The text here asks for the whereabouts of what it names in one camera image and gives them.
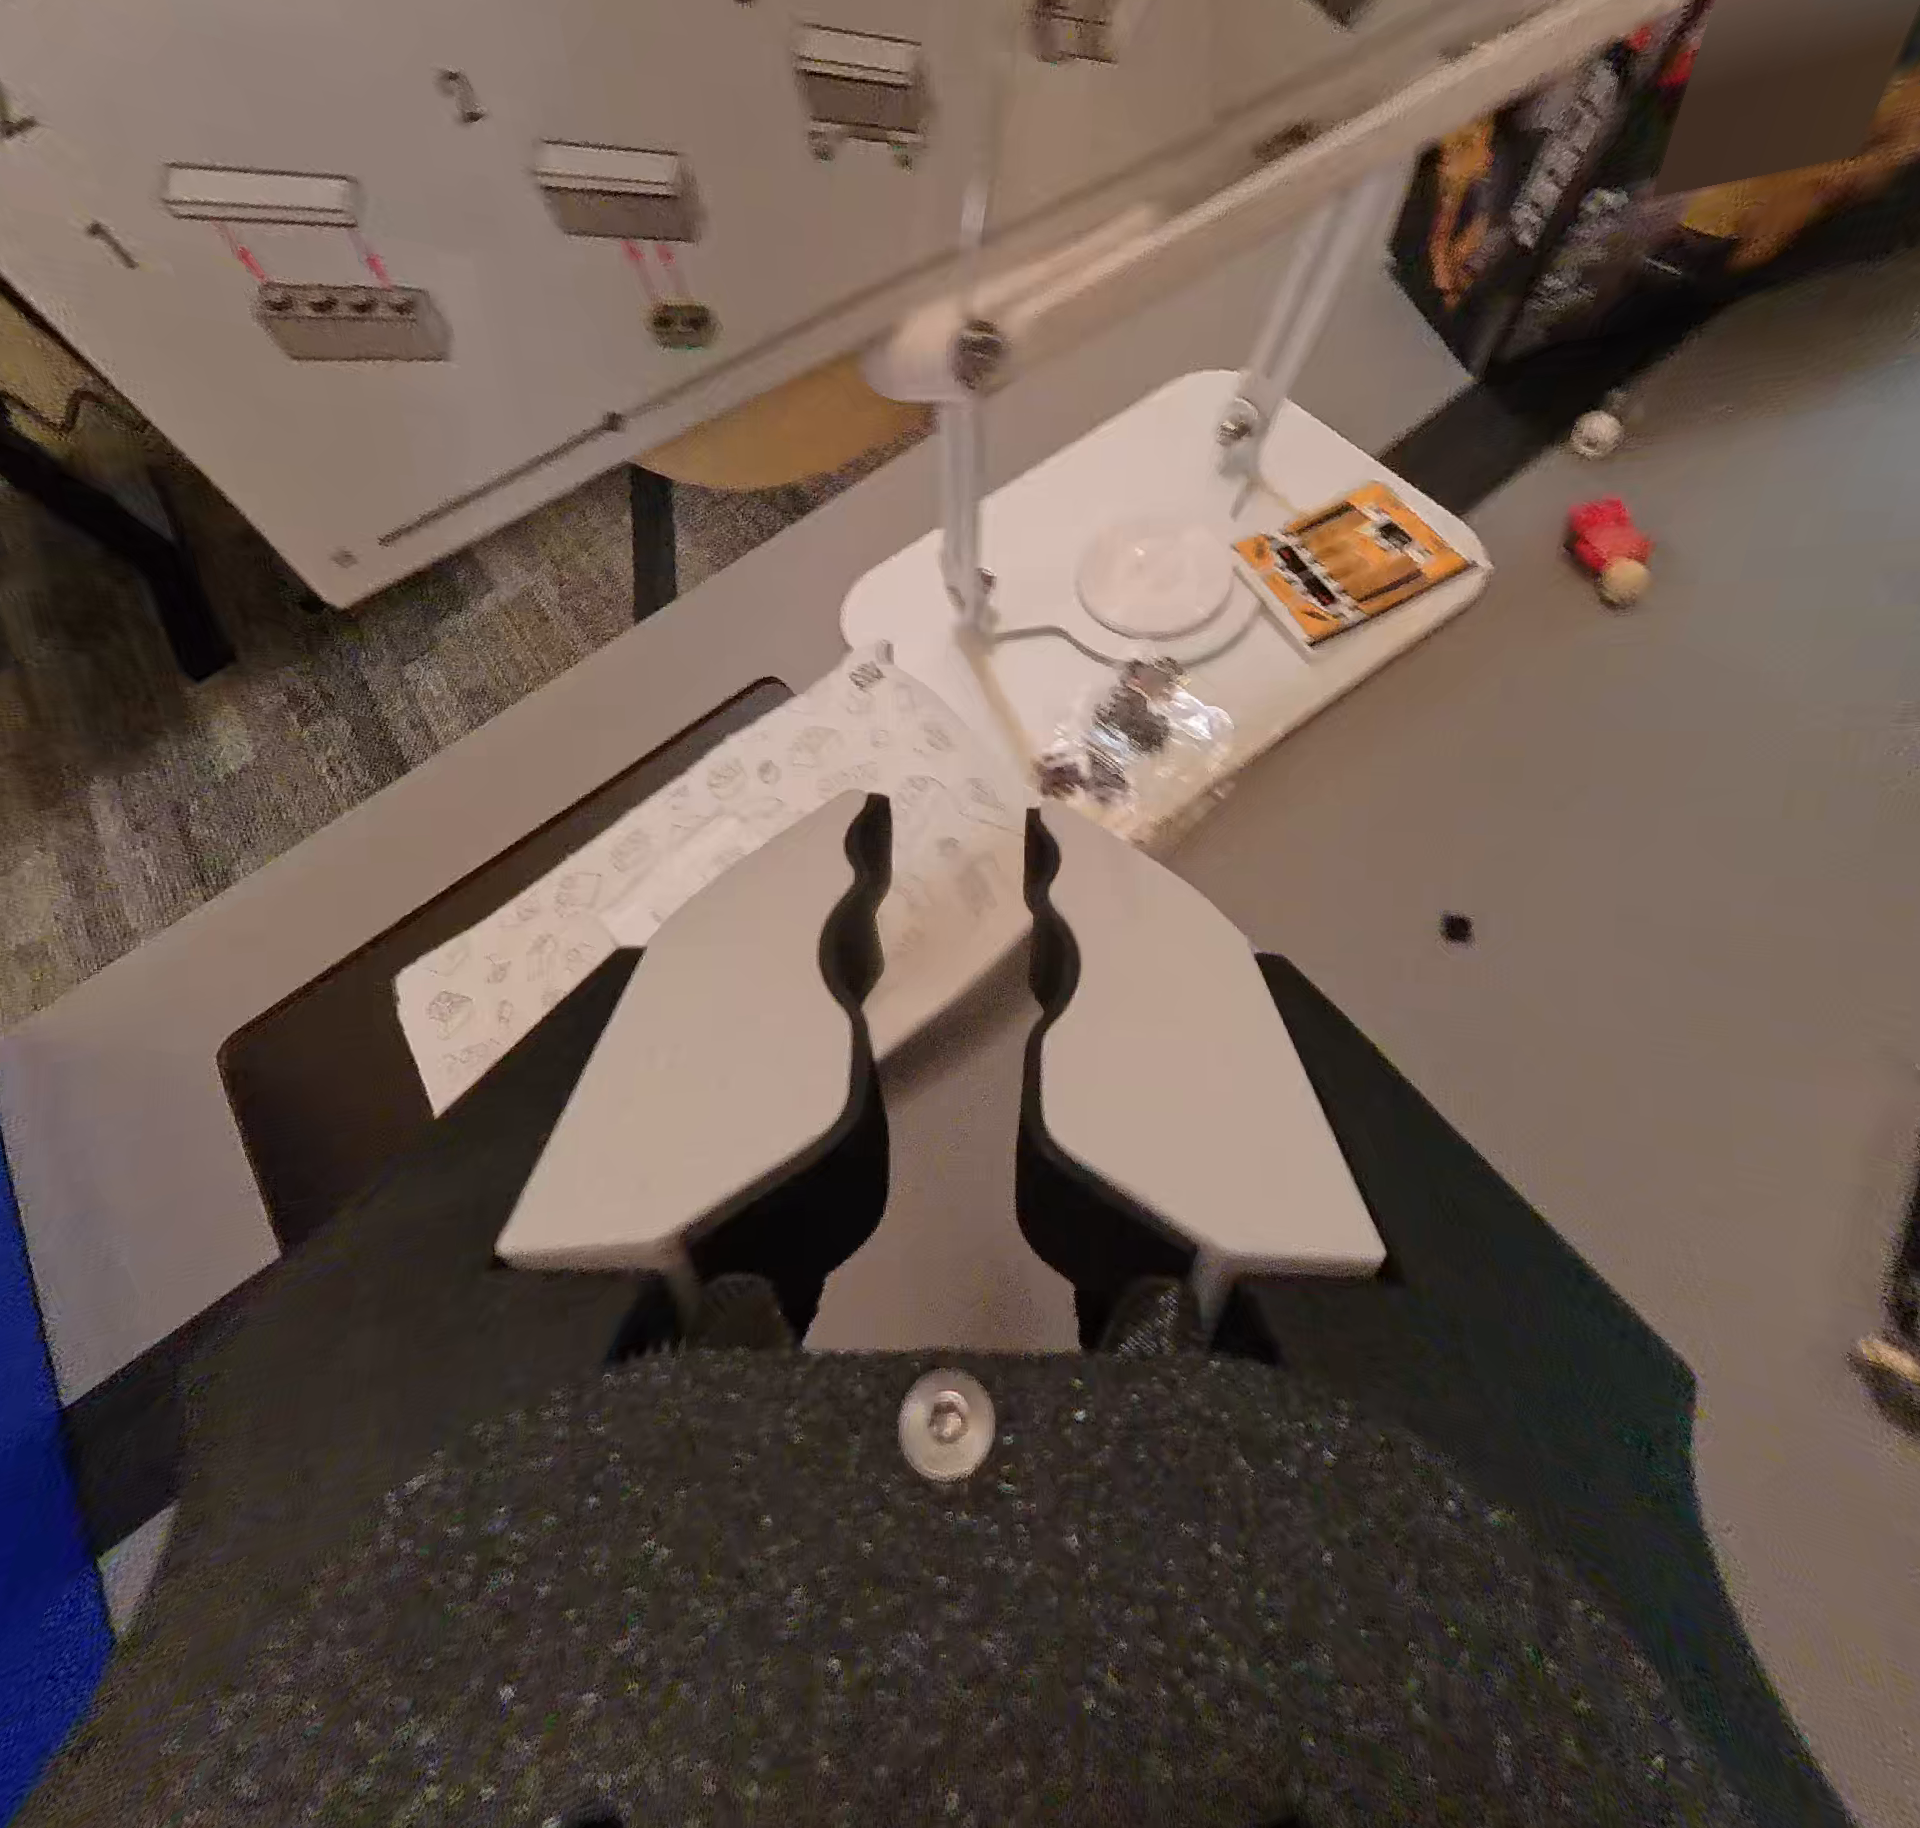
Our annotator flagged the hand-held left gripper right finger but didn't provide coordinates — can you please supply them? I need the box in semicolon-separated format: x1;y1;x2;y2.
1019;802;1389;1351

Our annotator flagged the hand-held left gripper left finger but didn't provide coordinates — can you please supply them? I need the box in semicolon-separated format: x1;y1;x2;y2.
494;790;894;1342

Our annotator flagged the white book stand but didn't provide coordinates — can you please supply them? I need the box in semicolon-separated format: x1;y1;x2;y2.
840;0;1719;855

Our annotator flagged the grey instruction booklet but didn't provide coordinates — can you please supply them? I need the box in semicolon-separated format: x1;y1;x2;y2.
0;0;1262;606

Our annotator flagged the grey desk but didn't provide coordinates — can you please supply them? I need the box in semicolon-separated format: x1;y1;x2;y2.
0;253;1920;1828

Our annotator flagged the white printed paper bag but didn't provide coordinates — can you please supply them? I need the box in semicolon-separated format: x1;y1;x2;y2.
393;641;1037;1117

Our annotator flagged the clear bag of black gears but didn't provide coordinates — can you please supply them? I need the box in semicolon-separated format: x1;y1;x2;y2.
1035;658;1239;824

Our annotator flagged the orange sticker sheet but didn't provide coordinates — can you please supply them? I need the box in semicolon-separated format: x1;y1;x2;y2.
1233;482;1473;652

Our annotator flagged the open instruction booklet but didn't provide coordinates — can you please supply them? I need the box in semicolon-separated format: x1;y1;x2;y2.
631;358;935;621

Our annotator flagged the red minifigure torso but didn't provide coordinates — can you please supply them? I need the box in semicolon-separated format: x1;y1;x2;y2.
1560;495;1655;606

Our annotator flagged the blue plastic bin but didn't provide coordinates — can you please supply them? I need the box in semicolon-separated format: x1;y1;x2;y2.
0;1138;120;1777

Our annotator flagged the black printed toy box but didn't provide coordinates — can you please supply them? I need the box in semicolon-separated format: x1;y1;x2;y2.
1387;0;1920;374

